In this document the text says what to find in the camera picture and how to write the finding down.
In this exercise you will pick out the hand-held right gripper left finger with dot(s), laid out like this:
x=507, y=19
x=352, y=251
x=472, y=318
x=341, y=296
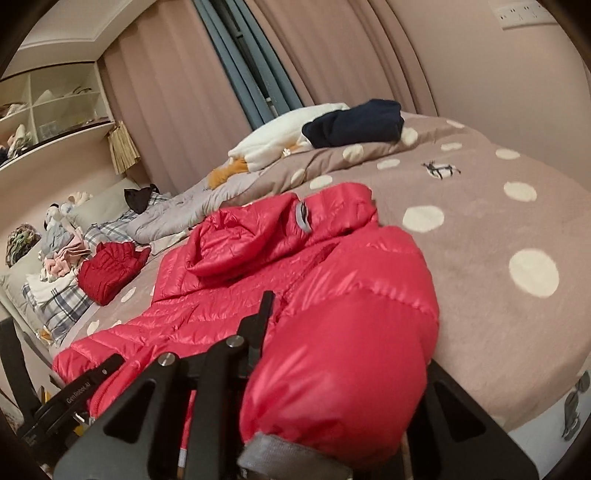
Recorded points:
x=258, y=332

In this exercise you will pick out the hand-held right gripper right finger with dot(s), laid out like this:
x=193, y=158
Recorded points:
x=498, y=457

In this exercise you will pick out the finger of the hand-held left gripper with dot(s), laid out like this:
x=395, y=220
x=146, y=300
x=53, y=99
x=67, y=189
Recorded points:
x=108, y=368

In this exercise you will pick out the pink-red hooded down jacket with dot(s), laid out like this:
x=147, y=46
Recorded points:
x=323, y=286

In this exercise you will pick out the pile of pink clothes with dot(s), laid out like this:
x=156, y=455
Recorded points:
x=64, y=265

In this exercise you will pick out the white printed bed sheet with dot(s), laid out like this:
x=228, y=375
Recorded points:
x=531, y=406

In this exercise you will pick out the plaid pillow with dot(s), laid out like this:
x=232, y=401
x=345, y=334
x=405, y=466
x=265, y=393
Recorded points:
x=60, y=314
x=108, y=233

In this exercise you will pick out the dark red folded down jacket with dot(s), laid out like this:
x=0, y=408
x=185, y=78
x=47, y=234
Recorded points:
x=111, y=272

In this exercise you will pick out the white folded garment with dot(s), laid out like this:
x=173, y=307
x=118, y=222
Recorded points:
x=46, y=286

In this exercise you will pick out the beige padded headboard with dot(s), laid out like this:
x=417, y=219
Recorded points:
x=14, y=290

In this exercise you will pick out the blue-grey crumpled garment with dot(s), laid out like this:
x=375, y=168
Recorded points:
x=57, y=242

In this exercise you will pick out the grey quilt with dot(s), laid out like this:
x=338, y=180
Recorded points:
x=171, y=217

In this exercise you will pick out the multicolour plush toy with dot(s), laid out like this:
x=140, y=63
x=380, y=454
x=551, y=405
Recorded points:
x=23, y=244

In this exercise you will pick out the black and white plush toy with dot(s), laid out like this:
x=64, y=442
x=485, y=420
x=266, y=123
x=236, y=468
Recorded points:
x=54, y=217

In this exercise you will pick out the beige pillow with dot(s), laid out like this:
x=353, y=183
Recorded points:
x=101, y=207

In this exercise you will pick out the black garment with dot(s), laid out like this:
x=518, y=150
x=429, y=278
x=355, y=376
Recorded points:
x=138, y=201

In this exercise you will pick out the white goose plush toy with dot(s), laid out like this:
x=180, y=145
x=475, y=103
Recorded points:
x=272, y=138

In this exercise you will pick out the beige pleated cloth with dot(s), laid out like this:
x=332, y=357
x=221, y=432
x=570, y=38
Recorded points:
x=122, y=150

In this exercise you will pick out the navy folded garment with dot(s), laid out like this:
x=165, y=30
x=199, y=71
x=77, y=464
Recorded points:
x=355, y=124

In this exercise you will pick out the pink curtain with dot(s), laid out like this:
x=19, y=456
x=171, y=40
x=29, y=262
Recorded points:
x=346, y=46
x=175, y=115

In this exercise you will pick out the clear plastic box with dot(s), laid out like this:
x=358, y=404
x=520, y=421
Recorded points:
x=48, y=129

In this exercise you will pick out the white and pink plush toy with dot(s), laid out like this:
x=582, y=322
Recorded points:
x=19, y=138

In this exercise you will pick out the blue curtain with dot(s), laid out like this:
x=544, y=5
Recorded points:
x=274, y=55
x=226, y=55

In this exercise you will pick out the white wall shelf unit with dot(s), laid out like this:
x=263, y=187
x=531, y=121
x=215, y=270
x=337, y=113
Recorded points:
x=55, y=147

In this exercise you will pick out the white wall socket strip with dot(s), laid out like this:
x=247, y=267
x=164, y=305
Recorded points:
x=517, y=16

